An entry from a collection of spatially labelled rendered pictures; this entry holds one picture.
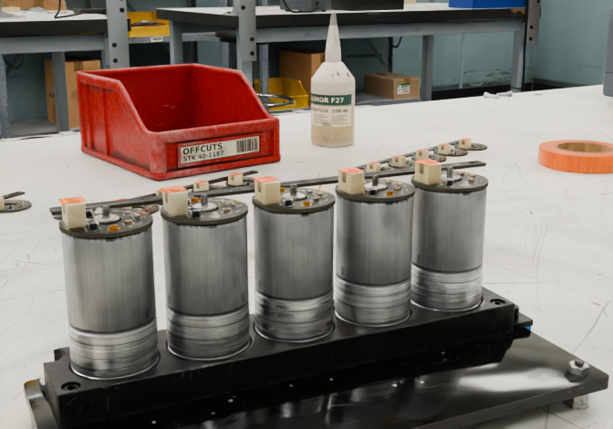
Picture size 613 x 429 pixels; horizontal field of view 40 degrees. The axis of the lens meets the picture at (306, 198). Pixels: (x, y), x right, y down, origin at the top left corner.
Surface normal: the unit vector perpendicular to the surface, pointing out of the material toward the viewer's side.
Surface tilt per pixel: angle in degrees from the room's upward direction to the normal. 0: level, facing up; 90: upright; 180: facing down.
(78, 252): 90
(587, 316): 0
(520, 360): 0
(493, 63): 90
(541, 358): 0
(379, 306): 90
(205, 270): 90
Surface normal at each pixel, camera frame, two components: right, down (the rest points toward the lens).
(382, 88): -0.88, 0.10
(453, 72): 0.51, 0.22
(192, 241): -0.22, 0.25
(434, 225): -0.46, 0.23
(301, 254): 0.22, 0.25
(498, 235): 0.00, -0.97
